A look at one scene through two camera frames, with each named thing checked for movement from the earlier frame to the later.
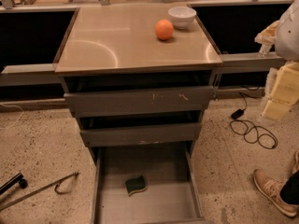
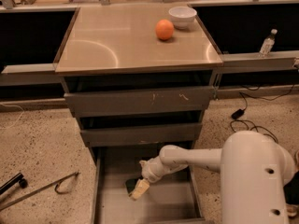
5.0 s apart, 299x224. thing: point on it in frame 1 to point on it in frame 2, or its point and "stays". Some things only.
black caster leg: (19, 178) stays
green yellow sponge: (135, 185) stays
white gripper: (288, 36) to (150, 172)
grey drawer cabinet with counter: (139, 78) stays
